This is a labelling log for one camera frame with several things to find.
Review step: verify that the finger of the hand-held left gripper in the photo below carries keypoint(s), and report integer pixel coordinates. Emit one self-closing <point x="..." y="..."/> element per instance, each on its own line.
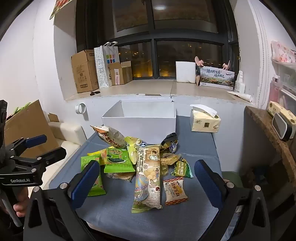
<point x="54" y="153"/>
<point x="37" y="140"/>

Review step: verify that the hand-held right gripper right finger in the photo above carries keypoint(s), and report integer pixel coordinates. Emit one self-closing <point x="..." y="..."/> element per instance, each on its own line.
<point x="208" y="183"/>

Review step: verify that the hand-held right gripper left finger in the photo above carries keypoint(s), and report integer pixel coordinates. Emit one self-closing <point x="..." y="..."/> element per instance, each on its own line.
<point x="85" y="183"/>

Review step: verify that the grey red-print snack bag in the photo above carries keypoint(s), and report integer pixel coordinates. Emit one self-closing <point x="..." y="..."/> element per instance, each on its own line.
<point x="111" y="138"/>

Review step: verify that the cartoon-print crispy noodle packet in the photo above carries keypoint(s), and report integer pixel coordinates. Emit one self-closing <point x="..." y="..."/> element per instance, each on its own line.
<point x="170" y="142"/>

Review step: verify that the white storage box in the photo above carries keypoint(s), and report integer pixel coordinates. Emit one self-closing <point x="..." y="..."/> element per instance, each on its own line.
<point x="138" y="129"/>

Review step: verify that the person's left hand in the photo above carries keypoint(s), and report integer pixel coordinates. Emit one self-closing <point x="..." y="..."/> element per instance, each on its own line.
<point x="20" y="207"/>

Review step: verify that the white foam block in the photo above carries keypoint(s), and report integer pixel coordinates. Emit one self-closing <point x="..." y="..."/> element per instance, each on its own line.
<point x="69" y="134"/>

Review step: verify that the small green bean packet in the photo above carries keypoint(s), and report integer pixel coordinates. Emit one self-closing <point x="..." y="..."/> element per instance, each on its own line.
<point x="182" y="169"/>

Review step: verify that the small orange-white snack packet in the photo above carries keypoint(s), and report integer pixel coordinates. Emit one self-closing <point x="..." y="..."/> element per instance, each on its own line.
<point x="174" y="190"/>

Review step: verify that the blue-grey tablecloth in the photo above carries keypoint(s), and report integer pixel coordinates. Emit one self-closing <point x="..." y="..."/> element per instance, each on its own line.
<point x="115" y="204"/>

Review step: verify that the round pastry clear packet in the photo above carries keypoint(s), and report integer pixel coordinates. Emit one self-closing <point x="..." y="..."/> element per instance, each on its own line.
<point x="122" y="176"/>

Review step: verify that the green seaweed snack packet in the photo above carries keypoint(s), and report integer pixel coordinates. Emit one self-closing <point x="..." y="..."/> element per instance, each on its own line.
<point x="118" y="162"/>

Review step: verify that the clear tape roll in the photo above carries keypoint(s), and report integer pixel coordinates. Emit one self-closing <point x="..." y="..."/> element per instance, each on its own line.
<point x="77" y="109"/>

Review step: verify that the yellow-green chip bag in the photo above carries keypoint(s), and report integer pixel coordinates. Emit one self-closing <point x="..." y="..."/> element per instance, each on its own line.
<point x="133" y="150"/>

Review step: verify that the beige tissue pack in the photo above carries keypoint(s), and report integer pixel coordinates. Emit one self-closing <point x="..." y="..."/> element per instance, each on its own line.
<point x="204" y="122"/>

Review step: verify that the long illustrated cracker packet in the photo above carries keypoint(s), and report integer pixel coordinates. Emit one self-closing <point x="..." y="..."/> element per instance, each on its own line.
<point x="146" y="180"/>

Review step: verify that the dark sunglasses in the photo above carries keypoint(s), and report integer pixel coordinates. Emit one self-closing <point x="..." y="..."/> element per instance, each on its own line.
<point x="94" y="93"/>

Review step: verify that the large cardboard box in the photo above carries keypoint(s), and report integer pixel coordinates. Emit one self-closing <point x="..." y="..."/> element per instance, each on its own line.
<point x="84" y="71"/>

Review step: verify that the white black-faced device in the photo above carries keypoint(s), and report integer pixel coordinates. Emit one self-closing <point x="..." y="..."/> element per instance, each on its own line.
<point x="281" y="127"/>

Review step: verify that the white tube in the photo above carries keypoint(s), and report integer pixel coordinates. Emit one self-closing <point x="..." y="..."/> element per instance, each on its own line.
<point x="242" y="96"/>

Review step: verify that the white plastic bottle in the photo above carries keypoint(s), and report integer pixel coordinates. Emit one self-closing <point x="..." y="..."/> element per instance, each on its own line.
<point x="240" y="84"/>

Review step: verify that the small cardboard box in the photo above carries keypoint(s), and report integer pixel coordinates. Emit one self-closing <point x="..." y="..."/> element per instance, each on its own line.
<point x="122" y="74"/>

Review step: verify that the yellow tissue pack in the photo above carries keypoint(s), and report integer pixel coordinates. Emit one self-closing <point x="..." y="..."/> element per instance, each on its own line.
<point x="284" y="111"/>

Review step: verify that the landscape-print gift box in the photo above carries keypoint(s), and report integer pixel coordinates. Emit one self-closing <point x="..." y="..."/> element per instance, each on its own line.
<point x="216" y="77"/>

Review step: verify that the brown paper bag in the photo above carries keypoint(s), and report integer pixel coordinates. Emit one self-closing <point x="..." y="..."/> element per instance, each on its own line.
<point x="197" y="77"/>

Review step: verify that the white bag colourful squares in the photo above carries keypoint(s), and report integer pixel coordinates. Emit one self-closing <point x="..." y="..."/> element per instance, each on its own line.
<point x="111" y="58"/>

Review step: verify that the pink bottle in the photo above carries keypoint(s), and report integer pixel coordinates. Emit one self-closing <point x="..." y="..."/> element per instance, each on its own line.
<point x="275" y="92"/>

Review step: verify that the white paper towel roll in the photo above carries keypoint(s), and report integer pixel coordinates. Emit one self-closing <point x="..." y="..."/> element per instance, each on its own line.
<point x="185" y="71"/>

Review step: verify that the pink plastic item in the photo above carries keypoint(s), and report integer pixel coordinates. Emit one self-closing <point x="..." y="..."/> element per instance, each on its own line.
<point x="198" y="61"/>
<point x="227" y="66"/>

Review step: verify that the floral printed board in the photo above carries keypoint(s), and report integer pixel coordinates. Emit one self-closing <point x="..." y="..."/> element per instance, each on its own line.
<point x="61" y="7"/>

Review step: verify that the white shelf rack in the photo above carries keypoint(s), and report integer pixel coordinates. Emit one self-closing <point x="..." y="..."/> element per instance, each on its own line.
<point x="288" y="69"/>

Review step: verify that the floral pouch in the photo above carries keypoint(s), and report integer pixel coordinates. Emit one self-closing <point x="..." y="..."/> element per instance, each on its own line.
<point x="283" y="52"/>

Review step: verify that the black window frame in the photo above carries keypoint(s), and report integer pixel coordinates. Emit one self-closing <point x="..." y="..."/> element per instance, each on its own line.
<point x="152" y="39"/>

